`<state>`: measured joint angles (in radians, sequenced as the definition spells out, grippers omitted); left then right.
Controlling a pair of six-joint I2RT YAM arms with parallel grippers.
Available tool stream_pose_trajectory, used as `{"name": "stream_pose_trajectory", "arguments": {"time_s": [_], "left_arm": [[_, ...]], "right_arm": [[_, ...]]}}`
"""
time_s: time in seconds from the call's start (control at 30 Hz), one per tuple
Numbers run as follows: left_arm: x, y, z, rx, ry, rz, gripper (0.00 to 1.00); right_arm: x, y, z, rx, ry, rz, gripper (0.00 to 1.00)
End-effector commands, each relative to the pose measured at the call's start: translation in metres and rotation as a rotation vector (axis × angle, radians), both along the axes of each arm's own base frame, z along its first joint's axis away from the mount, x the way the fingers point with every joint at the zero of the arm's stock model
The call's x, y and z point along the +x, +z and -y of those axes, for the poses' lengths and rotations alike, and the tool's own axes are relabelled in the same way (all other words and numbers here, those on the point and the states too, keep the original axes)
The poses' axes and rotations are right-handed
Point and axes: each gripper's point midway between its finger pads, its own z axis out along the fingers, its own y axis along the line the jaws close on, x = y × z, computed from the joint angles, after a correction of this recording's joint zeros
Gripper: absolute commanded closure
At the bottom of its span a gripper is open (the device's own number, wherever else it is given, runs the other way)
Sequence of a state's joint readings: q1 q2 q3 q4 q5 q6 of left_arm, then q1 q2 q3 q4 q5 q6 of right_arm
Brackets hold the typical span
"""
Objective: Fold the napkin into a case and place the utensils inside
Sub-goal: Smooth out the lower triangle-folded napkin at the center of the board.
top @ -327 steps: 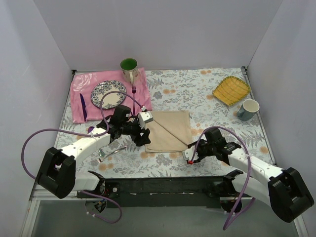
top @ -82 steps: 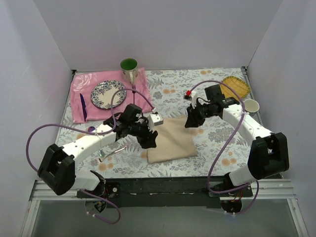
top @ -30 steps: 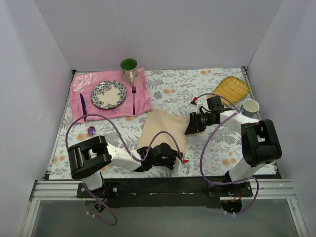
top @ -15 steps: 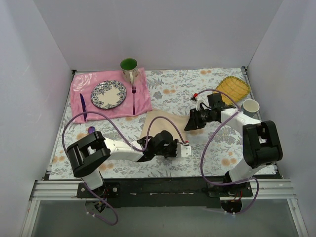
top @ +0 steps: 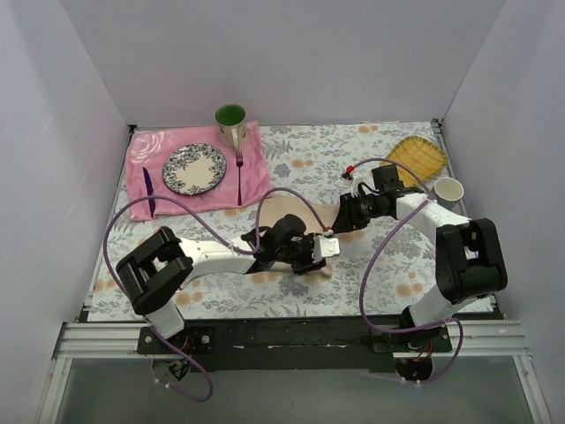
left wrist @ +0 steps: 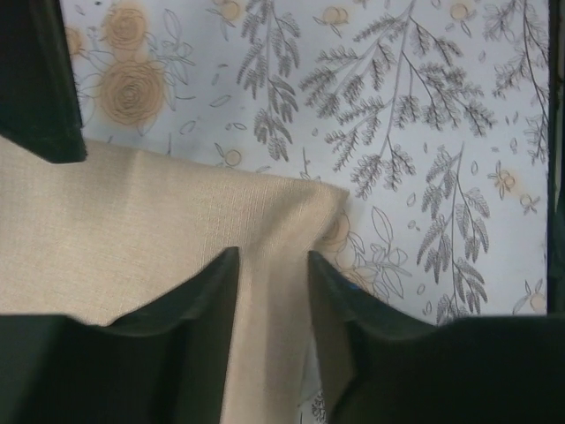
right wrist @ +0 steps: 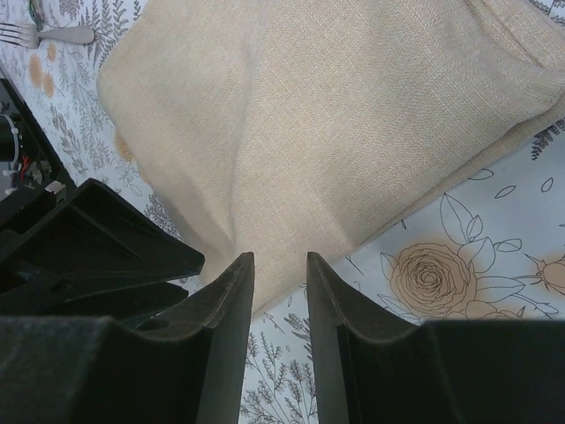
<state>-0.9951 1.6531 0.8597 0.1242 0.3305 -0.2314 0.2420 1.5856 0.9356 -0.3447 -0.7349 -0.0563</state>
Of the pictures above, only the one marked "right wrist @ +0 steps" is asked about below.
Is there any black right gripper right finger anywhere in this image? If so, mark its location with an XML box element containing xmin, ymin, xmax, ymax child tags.
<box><xmin>306</xmin><ymin>253</ymin><xmax>564</xmax><ymax>423</ymax></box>

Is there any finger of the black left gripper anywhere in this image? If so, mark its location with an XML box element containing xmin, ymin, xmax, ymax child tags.
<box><xmin>1</xmin><ymin>178</ymin><xmax>205</xmax><ymax>296</ymax></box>
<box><xmin>1</xmin><ymin>282</ymin><xmax>189</xmax><ymax>329</ymax></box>

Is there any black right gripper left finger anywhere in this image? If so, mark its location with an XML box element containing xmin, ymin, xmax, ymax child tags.
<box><xmin>1</xmin><ymin>253</ymin><xmax>255</xmax><ymax>423</ymax></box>

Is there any beige cloth napkin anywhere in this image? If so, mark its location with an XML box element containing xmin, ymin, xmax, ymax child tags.
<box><xmin>97</xmin><ymin>1</ymin><xmax>564</xmax><ymax>309</ymax></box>

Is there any floral patterned table mat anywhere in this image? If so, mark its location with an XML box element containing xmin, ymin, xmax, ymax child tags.
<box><xmin>1</xmin><ymin>1</ymin><xmax>564</xmax><ymax>423</ymax></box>

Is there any silver fork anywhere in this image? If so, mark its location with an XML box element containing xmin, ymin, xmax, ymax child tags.
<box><xmin>1</xmin><ymin>23</ymin><xmax>94</xmax><ymax>49</ymax></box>

